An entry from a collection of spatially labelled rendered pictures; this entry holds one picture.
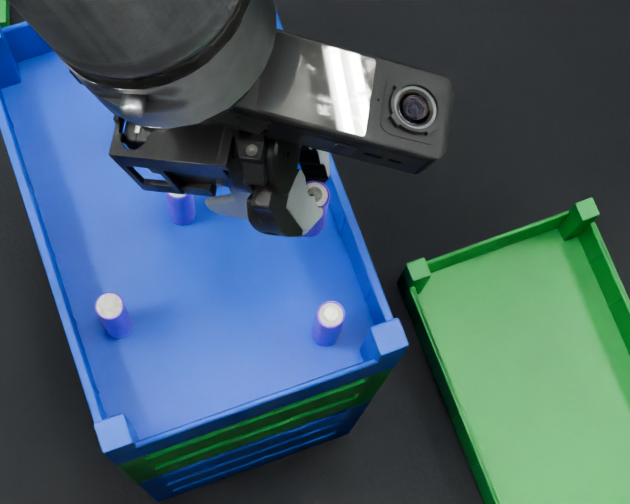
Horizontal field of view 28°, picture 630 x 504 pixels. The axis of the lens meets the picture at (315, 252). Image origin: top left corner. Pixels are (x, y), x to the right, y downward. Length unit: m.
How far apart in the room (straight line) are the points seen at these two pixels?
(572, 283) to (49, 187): 0.62
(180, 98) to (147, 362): 0.37
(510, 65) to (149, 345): 0.66
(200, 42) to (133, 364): 0.41
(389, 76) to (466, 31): 0.80
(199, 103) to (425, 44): 0.87
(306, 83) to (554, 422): 0.76
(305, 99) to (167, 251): 0.32
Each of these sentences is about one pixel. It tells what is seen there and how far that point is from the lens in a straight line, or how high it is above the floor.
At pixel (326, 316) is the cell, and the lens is 0.80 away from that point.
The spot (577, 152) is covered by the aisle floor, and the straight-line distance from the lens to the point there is 1.37.
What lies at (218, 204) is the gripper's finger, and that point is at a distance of 0.70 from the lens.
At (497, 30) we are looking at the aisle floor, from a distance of 1.40.
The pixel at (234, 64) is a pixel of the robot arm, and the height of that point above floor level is 0.78.
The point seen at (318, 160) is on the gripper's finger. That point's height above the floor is 0.58.
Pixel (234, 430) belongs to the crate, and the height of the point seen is 0.36.
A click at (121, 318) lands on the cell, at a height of 0.46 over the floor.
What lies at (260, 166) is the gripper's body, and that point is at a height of 0.68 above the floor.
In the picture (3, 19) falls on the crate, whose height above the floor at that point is 0.02.
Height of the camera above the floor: 1.25
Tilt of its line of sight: 75 degrees down
